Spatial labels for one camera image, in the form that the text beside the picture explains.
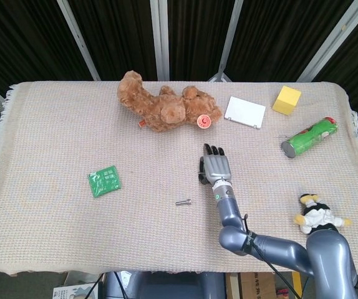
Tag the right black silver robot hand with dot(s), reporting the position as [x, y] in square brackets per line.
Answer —
[218, 168]

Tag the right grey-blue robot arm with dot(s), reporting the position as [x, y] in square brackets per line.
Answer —
[229, 211]

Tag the black curtain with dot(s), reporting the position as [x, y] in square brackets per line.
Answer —
[119, 31]

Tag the brown teddy bear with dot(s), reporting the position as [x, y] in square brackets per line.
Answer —
[154, 106]

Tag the steel bolt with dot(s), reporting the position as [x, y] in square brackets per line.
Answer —
[183, 202]

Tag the yellow foam cube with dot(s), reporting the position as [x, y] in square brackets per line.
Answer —
[285, 102]

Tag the printed white booklet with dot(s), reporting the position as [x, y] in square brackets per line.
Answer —
[73, 292]

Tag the green chips can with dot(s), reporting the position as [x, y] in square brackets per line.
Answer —
[310, 137]

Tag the black white plush doll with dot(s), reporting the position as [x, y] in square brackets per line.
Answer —
[317, 216]

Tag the brown cardboard box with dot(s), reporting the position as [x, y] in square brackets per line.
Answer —
[254, 286]

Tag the beige woven tablecloth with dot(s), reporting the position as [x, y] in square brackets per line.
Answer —
[73, 233]

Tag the round red hang tag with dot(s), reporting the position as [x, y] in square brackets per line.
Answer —
[203, 121]

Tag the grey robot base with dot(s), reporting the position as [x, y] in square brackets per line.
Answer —
[166, 285]

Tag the green foil sachet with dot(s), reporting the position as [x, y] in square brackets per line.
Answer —
[104, 181]

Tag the white flat plastic case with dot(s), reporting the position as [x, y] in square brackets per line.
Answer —
[244, 111]

